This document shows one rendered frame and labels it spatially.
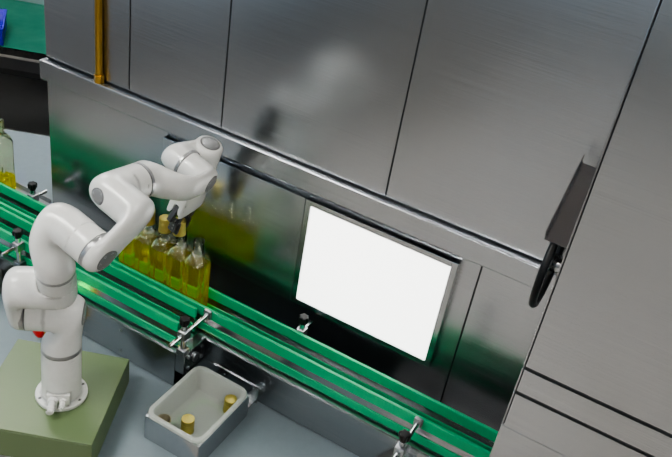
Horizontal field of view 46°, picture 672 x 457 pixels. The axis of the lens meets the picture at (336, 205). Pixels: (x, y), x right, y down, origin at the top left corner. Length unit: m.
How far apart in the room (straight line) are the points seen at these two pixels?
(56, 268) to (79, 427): 0.48
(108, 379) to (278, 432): 0.47
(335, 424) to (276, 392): 0.18
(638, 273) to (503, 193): 0.52
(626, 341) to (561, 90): 0.54
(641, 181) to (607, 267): 0.17
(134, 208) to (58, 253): 0.19
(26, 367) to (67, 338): 0.29
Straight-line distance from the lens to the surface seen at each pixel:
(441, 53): 1.79
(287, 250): 2.17
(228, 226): 2.26
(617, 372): 1.54
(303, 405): 2.18
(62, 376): 2.07
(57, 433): 2.09
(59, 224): 1.73
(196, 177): 1.86
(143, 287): 2.32
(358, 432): 2.14
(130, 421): 2.22
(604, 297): 1.46
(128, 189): 1.72
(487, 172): 1.84
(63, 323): 1.96
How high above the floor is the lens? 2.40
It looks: 32 degrees down
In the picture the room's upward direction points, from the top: 10 degrees clockwise
